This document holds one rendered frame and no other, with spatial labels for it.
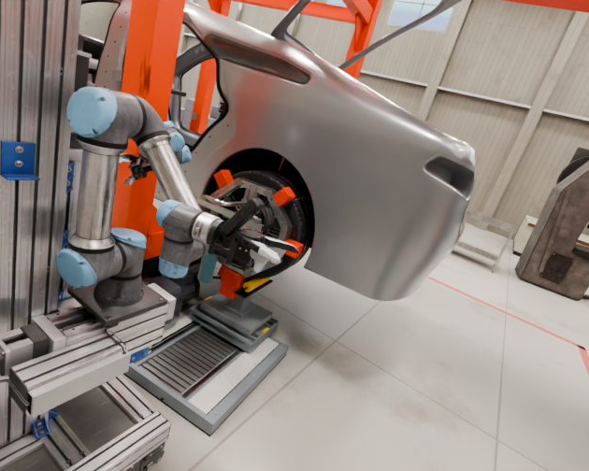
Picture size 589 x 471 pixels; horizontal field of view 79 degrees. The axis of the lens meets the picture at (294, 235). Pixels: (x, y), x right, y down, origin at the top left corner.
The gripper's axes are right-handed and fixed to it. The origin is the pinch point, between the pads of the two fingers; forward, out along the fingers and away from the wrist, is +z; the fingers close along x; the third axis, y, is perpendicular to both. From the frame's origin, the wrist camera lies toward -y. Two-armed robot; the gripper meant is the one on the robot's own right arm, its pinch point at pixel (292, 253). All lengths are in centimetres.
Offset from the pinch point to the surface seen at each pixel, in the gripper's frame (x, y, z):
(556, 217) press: -588, -77, 268
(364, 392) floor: -146, 104, 44
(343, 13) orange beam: -326, -190, -103
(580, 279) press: -593, 6, 340
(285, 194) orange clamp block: -104, -3, -36
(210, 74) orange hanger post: -360, -97, -260
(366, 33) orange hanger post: -321, -174, -70
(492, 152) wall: -1054, -232, 224
